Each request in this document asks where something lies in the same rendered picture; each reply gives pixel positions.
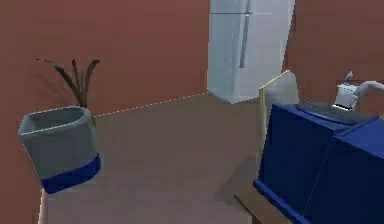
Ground blue kitchen counter cabinet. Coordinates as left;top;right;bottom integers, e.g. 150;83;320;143
252;102;384;224

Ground pale grey chair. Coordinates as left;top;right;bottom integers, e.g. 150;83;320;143
255;69;301;174

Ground white fridge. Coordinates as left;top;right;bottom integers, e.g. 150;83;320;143
206;0;296;105

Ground dark leafy house plant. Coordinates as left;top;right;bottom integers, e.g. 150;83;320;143
35;58;101;127

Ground grey bin with blue base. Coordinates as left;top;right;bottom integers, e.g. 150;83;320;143
17;105;102;195

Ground grey fridge handle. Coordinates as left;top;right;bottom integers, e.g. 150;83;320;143
238;0;253;69

